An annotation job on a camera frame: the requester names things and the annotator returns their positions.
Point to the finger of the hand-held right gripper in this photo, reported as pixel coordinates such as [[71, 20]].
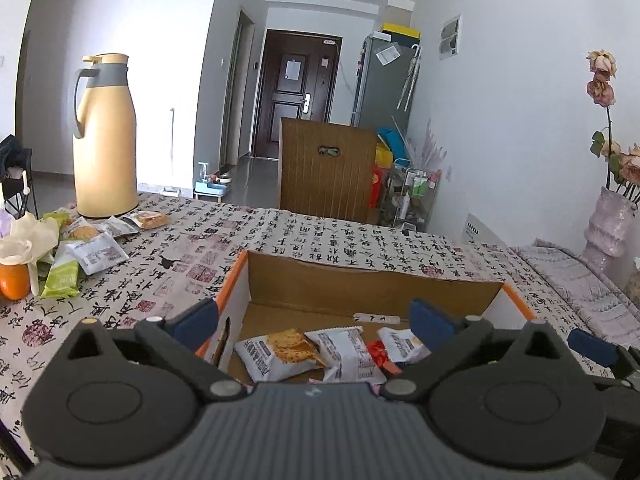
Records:
[[592, 347]]

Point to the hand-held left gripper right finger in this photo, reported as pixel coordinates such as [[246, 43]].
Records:
[[431, 324]]

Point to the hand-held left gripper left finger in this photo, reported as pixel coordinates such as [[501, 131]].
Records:
[[196, 322]]

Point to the white snack packet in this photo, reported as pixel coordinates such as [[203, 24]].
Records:
[[347, 355], [97, 255], [402, 345]]

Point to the red cartoon chip bag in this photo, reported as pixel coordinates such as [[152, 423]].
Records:
[[382, 355]]

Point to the cracker snack packet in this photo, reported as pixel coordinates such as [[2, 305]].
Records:
[[280, 352]]

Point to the red cardboard box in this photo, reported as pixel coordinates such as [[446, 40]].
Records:
[[350, 285]]

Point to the grey quilted cloth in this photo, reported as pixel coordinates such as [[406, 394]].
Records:
[[570, 280]]

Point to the glass jar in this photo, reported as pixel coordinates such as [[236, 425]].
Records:
[[634, 280]]

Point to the white heater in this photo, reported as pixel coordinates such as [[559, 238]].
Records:
[[484, 230]]

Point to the brown cookie packet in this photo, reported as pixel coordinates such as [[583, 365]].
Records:
[[147, 220]]

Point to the pink ribbed vase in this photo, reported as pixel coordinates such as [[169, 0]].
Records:
[[610, 230]]

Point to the grey snack packet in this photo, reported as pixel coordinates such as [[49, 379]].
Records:
[[120, 227]]

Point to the light blue stool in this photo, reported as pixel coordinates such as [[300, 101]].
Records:
[[212, 190]]

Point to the round cookie packet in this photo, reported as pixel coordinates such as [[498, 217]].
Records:
[[82, 231]]

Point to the red gift box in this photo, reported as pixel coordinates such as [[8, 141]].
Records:
[[377, 187]]

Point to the white pole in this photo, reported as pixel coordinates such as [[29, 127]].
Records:
[[172, 150]]

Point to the small green snack packet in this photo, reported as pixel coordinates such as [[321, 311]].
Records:
[[56, 218]]

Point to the yellow bag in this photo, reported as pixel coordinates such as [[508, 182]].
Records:
[[383, 155]]

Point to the wooden chair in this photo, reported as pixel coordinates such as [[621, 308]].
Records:
[[325, 180]]

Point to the white pampas grass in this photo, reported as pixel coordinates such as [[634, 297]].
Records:
[[427, 145]]

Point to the orange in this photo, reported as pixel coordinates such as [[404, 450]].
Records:
[[14, 280]]

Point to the white artificial flower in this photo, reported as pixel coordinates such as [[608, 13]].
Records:
[[27, 240]]

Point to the blue bag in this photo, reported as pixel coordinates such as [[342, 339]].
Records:
[[391, 139]]

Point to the yellow thermos jug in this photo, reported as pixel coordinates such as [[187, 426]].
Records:
[[107, 145]]

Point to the purple and white bag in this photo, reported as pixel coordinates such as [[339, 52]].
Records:
[[4, 222]]

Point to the interior door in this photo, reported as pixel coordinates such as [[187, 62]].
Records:
[[239, 90]]

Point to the dark brown entrance door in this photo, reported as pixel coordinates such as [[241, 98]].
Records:
[[292, 105]]

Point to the grey refrigerator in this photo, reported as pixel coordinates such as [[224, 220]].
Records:
[[382, 90]]

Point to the black folding chair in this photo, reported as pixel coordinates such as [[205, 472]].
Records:
[[15, 165]]

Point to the white umbrella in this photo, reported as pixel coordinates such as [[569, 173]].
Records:
[[409, 77]]

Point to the dried pink roses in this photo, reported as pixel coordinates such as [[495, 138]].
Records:
[[602, 87]]

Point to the paper sheet on refrigerator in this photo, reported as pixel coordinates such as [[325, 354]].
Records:
[[388, 55]]

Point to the yellow box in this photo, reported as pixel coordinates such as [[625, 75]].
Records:
[[400, 31]]

